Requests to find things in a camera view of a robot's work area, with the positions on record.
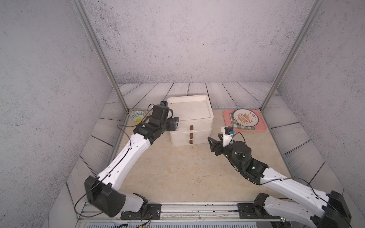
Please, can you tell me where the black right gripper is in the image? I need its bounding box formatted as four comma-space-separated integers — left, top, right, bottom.
208, 133, 243, 171

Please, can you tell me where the white drawer cabinet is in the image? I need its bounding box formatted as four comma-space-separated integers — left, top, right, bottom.
167, 95, 214, 146

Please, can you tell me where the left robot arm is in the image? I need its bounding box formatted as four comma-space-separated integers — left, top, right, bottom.
84, 117, 179, 217

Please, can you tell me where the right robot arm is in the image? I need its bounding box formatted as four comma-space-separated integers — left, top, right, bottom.
207, 132, 352, 228

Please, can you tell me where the pink plastic tray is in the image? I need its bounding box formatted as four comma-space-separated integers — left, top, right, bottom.
223, 110, 267, 131

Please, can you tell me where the small patterned bowl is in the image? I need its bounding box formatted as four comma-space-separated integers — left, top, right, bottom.
130, 111, 146, 123

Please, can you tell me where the white patterned plate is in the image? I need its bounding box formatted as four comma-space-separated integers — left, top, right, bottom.
232, 109, 259, 127

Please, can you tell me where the green checkered cloth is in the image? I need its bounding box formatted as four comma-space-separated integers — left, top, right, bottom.
229, 113, 255, 130

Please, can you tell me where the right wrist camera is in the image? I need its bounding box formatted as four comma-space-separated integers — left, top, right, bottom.
221, 126, 235, 147

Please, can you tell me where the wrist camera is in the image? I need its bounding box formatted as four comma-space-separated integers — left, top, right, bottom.
149, 100, 173, 125
221, 126, 235, 147

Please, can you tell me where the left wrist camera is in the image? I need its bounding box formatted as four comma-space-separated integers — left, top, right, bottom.
149, 100, 173, 125

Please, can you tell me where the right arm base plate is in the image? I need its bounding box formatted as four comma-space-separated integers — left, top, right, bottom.
235, 203, 280, 219

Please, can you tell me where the aluminium front rail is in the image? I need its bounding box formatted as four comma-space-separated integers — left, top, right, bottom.
76, 202, 309, 228

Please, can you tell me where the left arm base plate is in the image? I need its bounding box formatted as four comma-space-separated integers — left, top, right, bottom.
120, 203, 162, 220

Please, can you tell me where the aluminium frame post left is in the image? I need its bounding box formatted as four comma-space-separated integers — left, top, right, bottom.
71, 0, 129, 112

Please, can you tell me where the aluminium frame post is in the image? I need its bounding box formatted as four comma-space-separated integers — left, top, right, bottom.
71, 0, 129, 112
259, 0, 324, 113

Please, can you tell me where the aluminium frame post right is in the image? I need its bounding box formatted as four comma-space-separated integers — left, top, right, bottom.
259, 0, 324, 113

